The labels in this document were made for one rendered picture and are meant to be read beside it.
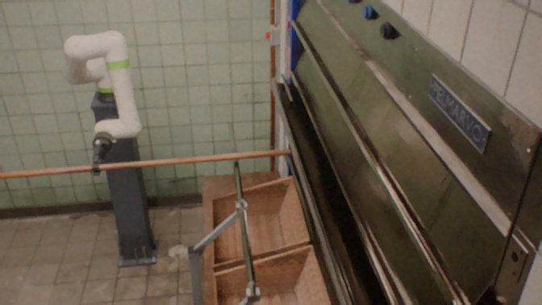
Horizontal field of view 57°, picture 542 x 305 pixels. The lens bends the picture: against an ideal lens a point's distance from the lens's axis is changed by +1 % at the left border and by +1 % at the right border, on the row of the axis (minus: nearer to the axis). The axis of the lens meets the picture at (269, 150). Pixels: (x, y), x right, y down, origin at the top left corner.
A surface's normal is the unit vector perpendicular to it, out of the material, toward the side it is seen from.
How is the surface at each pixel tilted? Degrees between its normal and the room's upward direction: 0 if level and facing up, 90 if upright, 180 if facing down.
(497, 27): 90
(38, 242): 0
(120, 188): 90
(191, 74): 90
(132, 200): 90
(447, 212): 70
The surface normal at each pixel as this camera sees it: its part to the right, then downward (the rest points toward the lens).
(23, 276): 0.00, -0.86
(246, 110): 0.13, 0.51
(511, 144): -0.99, 0.07
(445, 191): -0.93, -0.24
